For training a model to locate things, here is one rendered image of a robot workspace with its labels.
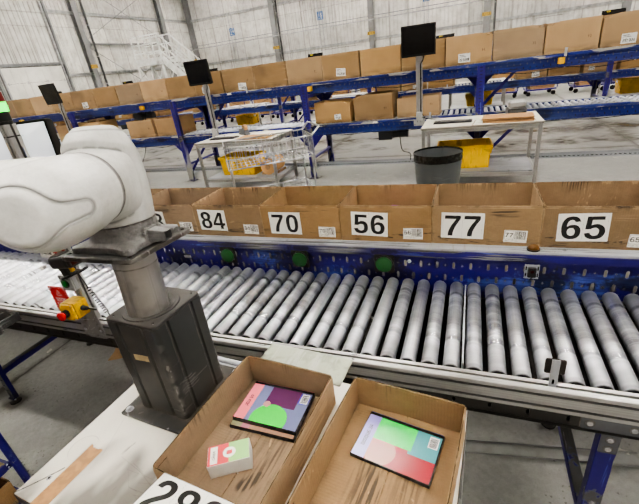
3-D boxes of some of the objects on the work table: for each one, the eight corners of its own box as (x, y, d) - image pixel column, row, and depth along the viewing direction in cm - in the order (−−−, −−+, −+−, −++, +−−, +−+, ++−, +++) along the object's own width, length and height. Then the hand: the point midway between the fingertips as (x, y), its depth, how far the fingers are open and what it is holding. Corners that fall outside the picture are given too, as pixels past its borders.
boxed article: (253, 469, 92) (249, 456, 90) (211, 480, 91) (206, 467, 89) (252, 449, 97) (248, 437, 95) (212, 459, 96) (208, 447, 94)
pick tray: (162, 495, 90) (149, 467, 85) (253, 379, 120) (247, 354, 116) (265, 544, 78) (256, 515, 73) (337, 401, 108) (333, 375, 104)
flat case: (429, 490, 83) (429, 486, 82) (349, 456, 92) (349, 452, 92) (445, 440, 93) (445, 435, 93) (371, 414, 103) (371, 410, 102)
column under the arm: (189, 439, 103) (151, 341, 89) (121, 414, 114) (78, 324, 99) (243, 371, 124) (220, 283, 110) (182, 356, 135) (153, 274, 120)
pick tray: (287, 545, 77) (279, 515, 73) (357, 402, 107) (354, 375, 103) (432, 619, 64) (432, 589, 60) (465, 434, 94) (467, 404, 90)
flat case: (296, 436, 98) (295, 432, 97) (233, 420, 105) (231, 416, 104) (315, 396, 109) (315, 392, 108) (257, 384, 116) (256, 380, 115)
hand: (4, 319), depth 133 cm, fingers open, 5 cm apart
